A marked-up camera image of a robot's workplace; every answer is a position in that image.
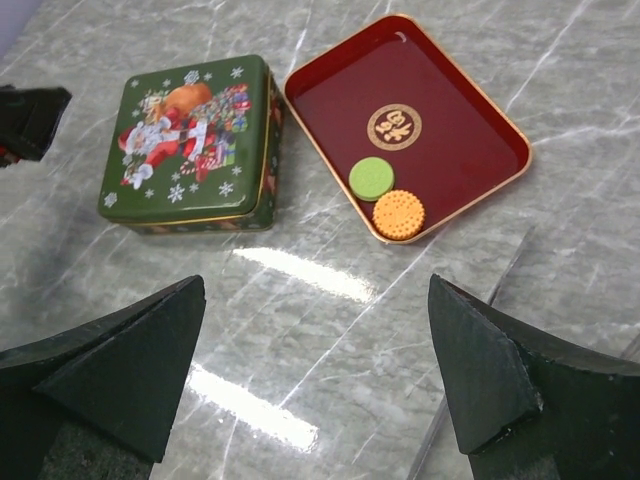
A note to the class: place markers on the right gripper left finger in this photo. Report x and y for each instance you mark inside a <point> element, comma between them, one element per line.
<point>99,401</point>

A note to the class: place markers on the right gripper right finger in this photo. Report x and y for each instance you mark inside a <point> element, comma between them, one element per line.
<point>530,390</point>

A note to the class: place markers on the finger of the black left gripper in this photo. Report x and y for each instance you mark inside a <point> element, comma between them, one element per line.
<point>29,121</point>

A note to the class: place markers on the silver metal tongs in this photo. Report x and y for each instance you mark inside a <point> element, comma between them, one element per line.
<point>480,325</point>

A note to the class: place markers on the gold tin lid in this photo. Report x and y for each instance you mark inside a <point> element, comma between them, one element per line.
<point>185,145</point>

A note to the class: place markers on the red rectangular tray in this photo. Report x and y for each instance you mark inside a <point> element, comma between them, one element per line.
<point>390,91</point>

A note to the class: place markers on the orange pumpkin cookie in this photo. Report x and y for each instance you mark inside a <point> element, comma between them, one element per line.
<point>399,215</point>

